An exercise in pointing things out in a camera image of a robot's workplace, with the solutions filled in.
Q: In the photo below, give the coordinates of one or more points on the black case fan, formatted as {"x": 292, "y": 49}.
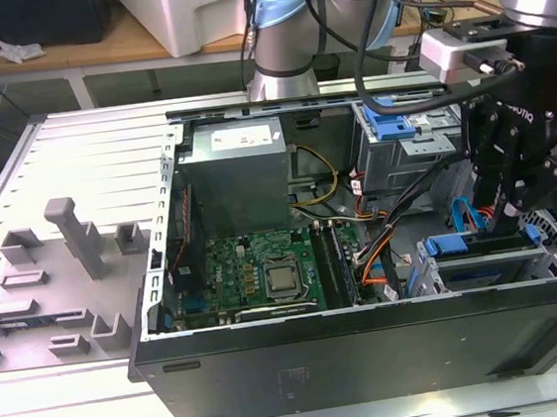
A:
{"x": 188, "y": 277}

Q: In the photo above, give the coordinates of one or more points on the blue drive latch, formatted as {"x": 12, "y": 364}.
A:
{"x": 394, "y": 126}

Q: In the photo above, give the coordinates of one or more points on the metal disk bay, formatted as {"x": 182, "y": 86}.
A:
{"x": 538, "y": 266}

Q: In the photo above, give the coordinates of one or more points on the hard disk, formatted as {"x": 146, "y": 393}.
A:
{"x": 447, "y": 244}

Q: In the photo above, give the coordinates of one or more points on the metal optical drive cage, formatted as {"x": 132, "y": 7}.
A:
{"x": 403, "y": 165}

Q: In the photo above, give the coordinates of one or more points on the black box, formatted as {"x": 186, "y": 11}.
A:
{"x": 29, "y": 20}

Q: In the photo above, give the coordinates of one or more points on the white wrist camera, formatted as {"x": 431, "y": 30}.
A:
{"x": 441, "y": 54}

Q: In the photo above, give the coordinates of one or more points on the installed RAM stick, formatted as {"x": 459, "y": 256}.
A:
{"x": 346, "y": 271}

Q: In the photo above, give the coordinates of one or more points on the grey power supply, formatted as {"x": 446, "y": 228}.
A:
{"x": 237, "y": 193}

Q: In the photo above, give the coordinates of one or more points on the black open PC case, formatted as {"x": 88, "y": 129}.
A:
{"x": 374, "y": 358}

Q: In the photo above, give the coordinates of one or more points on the white foam box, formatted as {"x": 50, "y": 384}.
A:
{"x": 178, "y": 15}

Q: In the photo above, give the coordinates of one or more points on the wooden desk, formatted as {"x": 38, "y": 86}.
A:
{"x": 92, "y": 49}

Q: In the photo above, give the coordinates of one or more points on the crumpled white paper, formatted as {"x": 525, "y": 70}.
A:
{"x": 18, "y": 51}

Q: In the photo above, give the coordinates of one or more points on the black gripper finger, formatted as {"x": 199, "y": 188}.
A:
{"x": 549, "y": 180}
{"x": 482, "y": 132}

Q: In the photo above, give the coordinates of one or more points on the green motherboard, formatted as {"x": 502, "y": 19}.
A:
{"x": 229, "y": 258}

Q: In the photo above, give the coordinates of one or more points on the silver CPU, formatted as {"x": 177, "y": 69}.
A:
{"x": 282, "y": 278}

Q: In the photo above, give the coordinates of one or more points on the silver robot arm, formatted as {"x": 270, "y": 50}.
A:
{"x": 281, "y": 49}

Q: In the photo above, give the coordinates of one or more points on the black camera bracket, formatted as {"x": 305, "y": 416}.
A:
{"x": 476, "y": 28}

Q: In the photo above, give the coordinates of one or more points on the black waste bin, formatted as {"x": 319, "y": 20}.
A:
{"x": 327, "y": 66}

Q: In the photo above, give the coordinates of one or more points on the grey parts rack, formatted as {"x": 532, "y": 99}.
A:
{"x": 117, "y": 285}

